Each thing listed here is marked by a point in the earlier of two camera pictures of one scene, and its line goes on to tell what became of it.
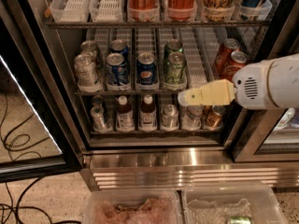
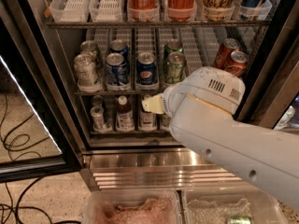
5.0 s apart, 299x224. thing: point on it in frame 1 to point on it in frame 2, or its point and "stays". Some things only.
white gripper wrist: x=250 y=85 to x=170 y=99
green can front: x=176 y=69 stays
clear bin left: x=134 y=206 stays
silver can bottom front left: x=98 y=119 stays
